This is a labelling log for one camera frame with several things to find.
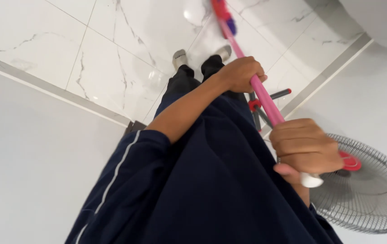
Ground pink handled broom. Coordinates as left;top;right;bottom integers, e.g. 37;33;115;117
210;0;325;188

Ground person's right hand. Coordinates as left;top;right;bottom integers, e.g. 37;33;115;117
269;118;345;185

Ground navy long sleeve shirt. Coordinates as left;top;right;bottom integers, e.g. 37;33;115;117
65;91;344;244

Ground grey sock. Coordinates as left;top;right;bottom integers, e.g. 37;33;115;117
172;49;189;71
214;45;232;62

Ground black trousers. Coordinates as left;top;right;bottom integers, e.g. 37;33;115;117
161;55;248;103

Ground person's left hand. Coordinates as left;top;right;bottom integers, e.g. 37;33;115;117
216;56;268;94

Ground grey standing fan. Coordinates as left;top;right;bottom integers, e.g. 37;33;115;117
248;88;387;234

